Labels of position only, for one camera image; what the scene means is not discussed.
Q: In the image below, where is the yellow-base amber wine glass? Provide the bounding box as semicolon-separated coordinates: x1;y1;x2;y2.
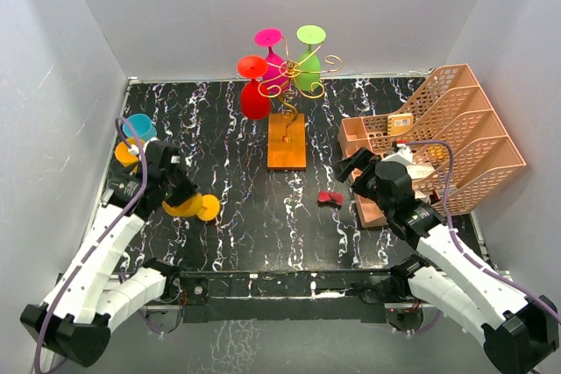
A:
114;138;145;173

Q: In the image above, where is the yellow-base orange wine glass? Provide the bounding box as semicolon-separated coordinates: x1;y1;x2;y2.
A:
162;194;221;222

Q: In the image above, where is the blue wine glass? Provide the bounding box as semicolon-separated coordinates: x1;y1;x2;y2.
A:
127;114;157;141

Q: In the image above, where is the red wine glass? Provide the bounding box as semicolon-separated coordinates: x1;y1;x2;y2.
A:
237;55;271;120

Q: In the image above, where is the pink wine glass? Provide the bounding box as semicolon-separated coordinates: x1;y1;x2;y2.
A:
254;28;288;94

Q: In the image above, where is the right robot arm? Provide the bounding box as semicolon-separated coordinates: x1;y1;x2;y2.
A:
335;147;560;373

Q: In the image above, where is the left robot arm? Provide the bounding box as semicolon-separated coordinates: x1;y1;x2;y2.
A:
20;138;197;367

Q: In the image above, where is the pink file rack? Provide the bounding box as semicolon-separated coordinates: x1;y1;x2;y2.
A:
385;63;527;217

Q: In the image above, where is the green wine glass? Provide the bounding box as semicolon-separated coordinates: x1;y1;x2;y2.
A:
295;25;326;93

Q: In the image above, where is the white staples box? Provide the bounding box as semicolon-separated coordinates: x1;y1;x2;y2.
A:
407;163;435;180

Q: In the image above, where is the red bow hair clip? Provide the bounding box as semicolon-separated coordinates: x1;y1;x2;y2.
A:
317;191;344;207

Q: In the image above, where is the pink desk organizer tray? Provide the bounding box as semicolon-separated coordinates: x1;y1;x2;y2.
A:
338;114;422;228

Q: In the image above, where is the orange card box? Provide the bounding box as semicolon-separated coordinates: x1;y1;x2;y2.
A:
387;113;415;136

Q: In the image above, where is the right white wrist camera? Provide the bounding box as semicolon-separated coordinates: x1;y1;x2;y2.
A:
382;142;414;166

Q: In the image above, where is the gold wire wine glass rack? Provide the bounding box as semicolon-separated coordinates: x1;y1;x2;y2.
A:
266;36;343;171

